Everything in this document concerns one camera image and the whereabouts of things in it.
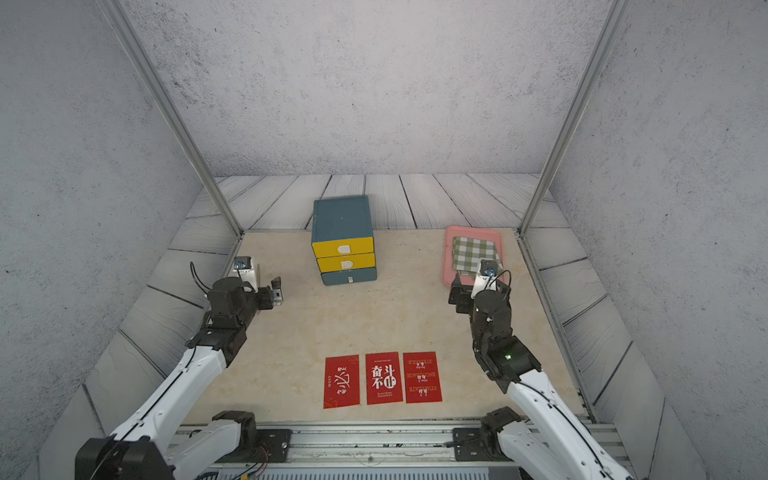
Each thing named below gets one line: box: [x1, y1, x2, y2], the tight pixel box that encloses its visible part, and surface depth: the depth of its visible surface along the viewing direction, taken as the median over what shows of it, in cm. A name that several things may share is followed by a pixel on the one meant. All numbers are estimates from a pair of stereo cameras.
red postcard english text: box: [403, 351, 443, 404], surface depth 86 cm
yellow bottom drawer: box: [316, 253, 376, 273], surface depth 98 cm
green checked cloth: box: [452, 236, 504, 278], surface depth 114 cm
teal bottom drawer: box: [320, 267, 377, 286], surface depth 104 cm
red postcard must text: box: [323, 354, 360, 409], surface depth 85 cm
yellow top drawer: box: [311, 237, 375, 259], surface depth 92 cm
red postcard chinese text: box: [365, 352, 403, 405], surface depth 86 cm
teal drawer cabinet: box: [311, 195, 377, 286], surface depth 97 cm
